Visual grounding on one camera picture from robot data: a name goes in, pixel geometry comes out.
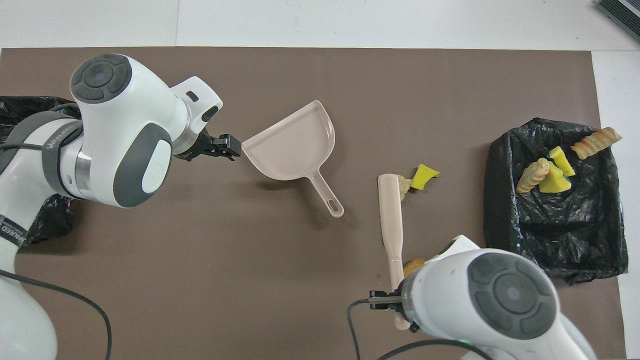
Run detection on beige hand brush black bristles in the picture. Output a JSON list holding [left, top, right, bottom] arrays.
[[377, 173, 412, 332]]

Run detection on orange striped toy croissant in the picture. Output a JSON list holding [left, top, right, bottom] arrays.
[[570, 126, 623, 161]]

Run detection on brown table mat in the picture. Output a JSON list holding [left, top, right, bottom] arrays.
[[0, 47, 628, 360]]

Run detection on brown toy bread roll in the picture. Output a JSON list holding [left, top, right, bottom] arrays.
[[403, 257, 427, 278]]

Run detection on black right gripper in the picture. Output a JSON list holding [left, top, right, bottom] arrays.
[[370, 291, 419, 333]]

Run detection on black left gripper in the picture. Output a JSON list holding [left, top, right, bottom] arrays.
[[175, 131, 242, 162]]

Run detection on beige plastic dustpan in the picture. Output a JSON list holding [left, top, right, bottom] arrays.
[[241, 99, 345, 219]]

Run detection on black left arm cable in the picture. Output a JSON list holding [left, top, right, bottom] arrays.
[[0, 102, 113, 360]]

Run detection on dark grey ribbed object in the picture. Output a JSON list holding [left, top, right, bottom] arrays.
[[596, 0, 640, 43]]

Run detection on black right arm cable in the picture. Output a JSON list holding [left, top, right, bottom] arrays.
[[347, 299, 496, 360]]

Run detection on black bag bin pink spot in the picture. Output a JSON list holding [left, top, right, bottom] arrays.
[[0, 95, 83, 246]]

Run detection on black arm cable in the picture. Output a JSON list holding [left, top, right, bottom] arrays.
[[347, 299, 496, 360], [0, 102, 113, 360]]

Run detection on black bag lined bin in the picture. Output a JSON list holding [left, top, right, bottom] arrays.
[[483, 117, 629, 286]]

